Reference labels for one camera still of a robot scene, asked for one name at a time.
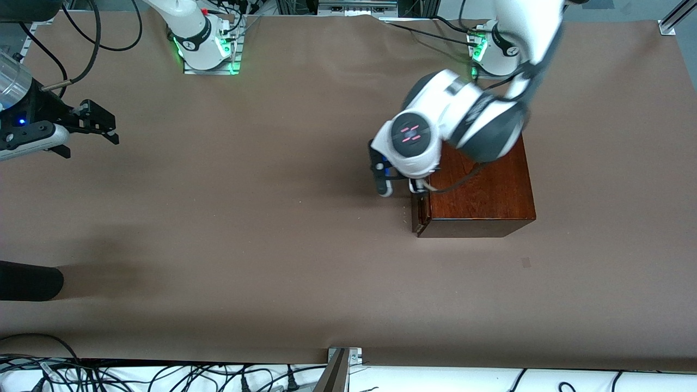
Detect silver metal bracket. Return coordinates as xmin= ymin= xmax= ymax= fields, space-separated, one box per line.
xmin=327 ymin=347 xmax=363 ymax=365

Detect tangled black cables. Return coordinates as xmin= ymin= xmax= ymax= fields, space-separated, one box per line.
xmin=0 ymin=357 xmax=327 ymax=392

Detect thin black looping cable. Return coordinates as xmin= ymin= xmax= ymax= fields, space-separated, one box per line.
xmin=21 ymin=0 xmax=143 ymax=100

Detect dark aluminium profile post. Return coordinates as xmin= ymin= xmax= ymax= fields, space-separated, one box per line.
xmin=313 ymin=348 xmax=349 ymax=392

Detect dark brown wooden cabinet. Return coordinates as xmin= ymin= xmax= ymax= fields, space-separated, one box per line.
xmin=417 ymin=133 xmax=537 ymax=238

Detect black arcing cable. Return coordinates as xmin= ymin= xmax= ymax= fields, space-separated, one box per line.
xmin=0 ymin=333 xmax=82 ymax=382

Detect wooden drawer with white handle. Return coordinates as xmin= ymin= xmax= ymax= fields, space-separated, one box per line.
xmin=409 ymin=188 xmax=432 ymax=238

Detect black cable with metal plug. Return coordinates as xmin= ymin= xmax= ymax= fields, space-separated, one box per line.
xmin=41 ymin=0 xmax=102 ymax=90

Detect bundled black cables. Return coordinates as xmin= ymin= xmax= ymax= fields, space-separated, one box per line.
xmin=210 ymin=0 xmax=262 ymax=39

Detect black cable on table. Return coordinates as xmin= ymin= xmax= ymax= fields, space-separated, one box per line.
xmin=422 ymin=15 xmax=480 ymax=36
xmin=388 ymin=22 xmax=480 ymax=47

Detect black cylindrical object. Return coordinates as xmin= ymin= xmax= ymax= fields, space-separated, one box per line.
xmin=0 ymin=260 xmax=64 ymax=302

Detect silver equipment box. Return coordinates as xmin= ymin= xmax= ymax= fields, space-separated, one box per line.
xmin=319 ymin=0 xmax=398 ymax=16

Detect brown paper table cover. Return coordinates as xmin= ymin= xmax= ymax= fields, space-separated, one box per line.
xmin=0 ymin=14 xmax=697 ymax=373

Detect aluminium frame rail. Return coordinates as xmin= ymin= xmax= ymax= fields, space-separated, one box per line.
xmin=14 ymin=21 xmax=39 ymax=62

